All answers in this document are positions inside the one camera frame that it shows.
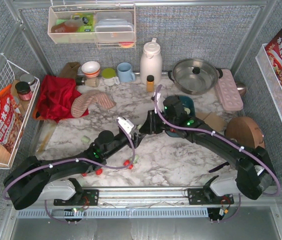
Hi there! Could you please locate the purple cable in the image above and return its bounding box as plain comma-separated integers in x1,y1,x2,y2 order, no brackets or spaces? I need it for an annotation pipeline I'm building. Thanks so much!
2,119,136,223
154,84,281,223

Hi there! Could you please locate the stainless steel pot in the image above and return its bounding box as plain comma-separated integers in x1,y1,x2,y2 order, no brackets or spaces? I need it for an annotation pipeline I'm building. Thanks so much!
168,58,223,96

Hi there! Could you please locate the silver lidded jar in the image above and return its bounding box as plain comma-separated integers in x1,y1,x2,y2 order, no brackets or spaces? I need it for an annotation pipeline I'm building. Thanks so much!
20,73,36,92

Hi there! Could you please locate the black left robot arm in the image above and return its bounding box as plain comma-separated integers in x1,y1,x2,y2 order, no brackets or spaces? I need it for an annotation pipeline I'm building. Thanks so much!
2,130,145,210

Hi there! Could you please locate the white striped bowl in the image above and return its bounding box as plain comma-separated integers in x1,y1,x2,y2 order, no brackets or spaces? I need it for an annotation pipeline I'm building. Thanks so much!
81,61,100,78

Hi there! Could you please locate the blue mug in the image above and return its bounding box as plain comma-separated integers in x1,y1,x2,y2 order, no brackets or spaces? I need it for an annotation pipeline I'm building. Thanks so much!
117,62,136,83

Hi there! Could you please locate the round wooden board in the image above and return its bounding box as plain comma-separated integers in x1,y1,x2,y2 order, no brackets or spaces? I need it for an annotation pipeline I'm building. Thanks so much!
225,116,265,149

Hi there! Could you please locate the red cloth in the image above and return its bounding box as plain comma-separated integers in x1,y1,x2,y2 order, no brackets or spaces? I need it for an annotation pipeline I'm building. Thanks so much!
32,75,81,123

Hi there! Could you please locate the white right wall basket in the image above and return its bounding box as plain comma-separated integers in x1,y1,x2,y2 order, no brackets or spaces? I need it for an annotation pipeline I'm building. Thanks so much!
255,43,282,122

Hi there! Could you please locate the beige wall rack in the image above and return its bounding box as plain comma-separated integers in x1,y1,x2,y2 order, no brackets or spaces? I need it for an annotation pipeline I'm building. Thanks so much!
47,3,136,48

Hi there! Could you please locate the teal plastic storage basket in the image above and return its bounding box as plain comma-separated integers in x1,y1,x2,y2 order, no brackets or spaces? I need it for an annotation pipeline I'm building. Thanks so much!
163,95,196,128

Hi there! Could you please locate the orange snack bag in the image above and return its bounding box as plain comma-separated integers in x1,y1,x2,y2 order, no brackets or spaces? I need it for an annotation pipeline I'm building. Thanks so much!
0,84,23,153

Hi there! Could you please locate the white thermos jug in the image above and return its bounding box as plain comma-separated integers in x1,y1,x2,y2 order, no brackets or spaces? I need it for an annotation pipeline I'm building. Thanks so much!
140,38,163,85

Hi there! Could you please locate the pink egg tray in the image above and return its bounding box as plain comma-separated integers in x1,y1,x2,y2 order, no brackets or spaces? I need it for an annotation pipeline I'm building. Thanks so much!
215,68,244,112

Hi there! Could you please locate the dark lidded jar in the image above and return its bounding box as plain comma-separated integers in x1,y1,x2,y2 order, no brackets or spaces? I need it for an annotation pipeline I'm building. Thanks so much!
15,81,32,101

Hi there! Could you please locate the orange spice bottle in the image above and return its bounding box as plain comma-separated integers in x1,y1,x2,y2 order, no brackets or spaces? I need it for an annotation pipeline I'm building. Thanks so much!
146,75,154,93

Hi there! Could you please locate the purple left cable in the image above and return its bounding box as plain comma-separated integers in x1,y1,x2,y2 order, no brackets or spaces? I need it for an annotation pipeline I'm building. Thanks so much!
2,119,136,223

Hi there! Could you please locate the clear plastic food container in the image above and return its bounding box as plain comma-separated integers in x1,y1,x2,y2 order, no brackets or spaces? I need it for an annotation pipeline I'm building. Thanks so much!
94,11,134,43

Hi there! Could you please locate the striped pink oven mitt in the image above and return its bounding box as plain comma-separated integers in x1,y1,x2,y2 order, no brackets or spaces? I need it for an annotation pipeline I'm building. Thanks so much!
71,90,116,118

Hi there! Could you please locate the metal bowl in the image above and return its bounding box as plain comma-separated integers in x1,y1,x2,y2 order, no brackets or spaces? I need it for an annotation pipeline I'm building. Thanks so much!
236,82,247,97

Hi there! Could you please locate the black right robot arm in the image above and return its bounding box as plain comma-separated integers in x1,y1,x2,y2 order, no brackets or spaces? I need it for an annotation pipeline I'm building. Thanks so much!
139,95,281,200

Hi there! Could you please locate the green packaged box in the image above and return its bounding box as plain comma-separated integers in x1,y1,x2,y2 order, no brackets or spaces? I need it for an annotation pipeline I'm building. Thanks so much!
71,12,95,33

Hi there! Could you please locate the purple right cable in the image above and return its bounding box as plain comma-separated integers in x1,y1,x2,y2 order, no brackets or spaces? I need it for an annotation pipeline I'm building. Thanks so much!
154,84,281,223

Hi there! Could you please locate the green coffee capsule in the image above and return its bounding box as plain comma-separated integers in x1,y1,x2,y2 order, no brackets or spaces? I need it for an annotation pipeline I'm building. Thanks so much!
184,107,191,114
133,155,139,163
81,136,90,144

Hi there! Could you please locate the green lidded cup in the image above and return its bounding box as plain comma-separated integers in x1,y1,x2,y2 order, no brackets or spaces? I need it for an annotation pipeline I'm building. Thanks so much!
101,68,120,87

